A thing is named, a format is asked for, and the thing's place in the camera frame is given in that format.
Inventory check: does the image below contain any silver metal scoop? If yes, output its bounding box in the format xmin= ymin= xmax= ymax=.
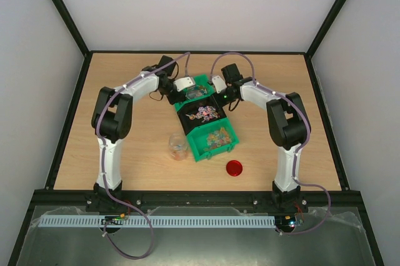
xmin=186 ymin=88 xmax=204 ymax=100

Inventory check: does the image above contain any black bin with swirl lollipops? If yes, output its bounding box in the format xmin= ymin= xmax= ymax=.
xmin=176 ymin=96 xmax=226 ymax=135

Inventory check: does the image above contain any green bin with lollipops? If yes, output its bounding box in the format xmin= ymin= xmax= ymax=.
xmin=174 ymin=74 xmax=215 ymax=111

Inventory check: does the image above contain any green bin with gummy candies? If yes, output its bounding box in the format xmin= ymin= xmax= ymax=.
xmin=187 ymin=118 xmax=239 ymax=162

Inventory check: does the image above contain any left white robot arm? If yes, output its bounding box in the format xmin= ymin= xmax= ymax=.
xmin=91 ymin=56 xmax=185 ymax=193

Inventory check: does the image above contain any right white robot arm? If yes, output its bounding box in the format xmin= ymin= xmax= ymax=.
xmin=210 ymin=64 xmax=311 ymax=211

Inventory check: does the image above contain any clear glass jar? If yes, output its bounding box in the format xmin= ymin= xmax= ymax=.
xmin=168 ymin=133 xmax=188 ymax=161

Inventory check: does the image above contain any red jar lid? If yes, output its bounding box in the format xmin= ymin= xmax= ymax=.
xmin=226 ymin=160 xmax=243 ymax=177

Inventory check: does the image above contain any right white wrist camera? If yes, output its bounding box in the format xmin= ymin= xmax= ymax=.
xmin=211 ymin=76 xmax=227 ymax=94

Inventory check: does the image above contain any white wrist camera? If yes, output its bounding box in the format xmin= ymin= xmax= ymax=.
xmin=173 ymin=76 xmax=196 ymax=92
xmin=211 ymin=76 xmax=227 ymax=94

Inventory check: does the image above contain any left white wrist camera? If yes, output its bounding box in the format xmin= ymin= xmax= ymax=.
xmin=173 ymin=76 xmax=196 ymax=92

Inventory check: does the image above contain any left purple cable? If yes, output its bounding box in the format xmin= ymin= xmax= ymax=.
xmin=96 ymin=52 xmax=191 ymax=260

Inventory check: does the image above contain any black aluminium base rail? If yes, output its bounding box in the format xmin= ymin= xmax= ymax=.
xmin=31 ymin=189 xmax=363 ymax=214

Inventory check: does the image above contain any light blue cable duct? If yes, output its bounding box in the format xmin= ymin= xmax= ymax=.
xmin=38 ymin=215 xmax=276 ymax=229

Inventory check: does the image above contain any black frame post right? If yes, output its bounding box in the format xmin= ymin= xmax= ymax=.
xmin=306 ymin=0 xmax=347 ymax=59

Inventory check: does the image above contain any black frame post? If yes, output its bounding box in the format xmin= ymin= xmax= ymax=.
xmin=51 ymin=0 xmax=89 ymax=57
xmin=306 ymin=0 xmax=347 ymax=59

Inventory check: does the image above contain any black frame post left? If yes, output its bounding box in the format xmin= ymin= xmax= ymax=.
xmin=51 ymin=0 xmax=89 ymax=57

